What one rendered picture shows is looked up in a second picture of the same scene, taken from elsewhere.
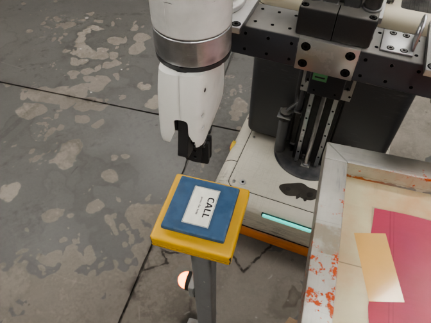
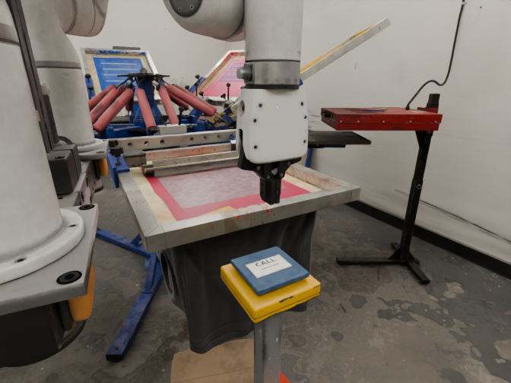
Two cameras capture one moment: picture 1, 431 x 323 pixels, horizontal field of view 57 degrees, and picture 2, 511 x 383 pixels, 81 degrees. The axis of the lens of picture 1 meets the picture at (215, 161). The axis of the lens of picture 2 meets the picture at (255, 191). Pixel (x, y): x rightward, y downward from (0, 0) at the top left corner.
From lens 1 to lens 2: 77 cm
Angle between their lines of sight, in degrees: 99
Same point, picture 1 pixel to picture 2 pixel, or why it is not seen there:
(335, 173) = (176, 224)
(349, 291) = not seen: hidden behind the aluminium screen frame
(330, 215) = (212, 216)
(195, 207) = (274, 266)
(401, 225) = (183, 216)
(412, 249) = (196, 210)
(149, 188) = not seen: outside the picture
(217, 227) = (272, 251)
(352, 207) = not seen: hidden behind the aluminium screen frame
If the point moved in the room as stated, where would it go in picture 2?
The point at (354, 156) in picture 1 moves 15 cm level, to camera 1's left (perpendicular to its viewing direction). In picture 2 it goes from (150, 224) to (192, 251)
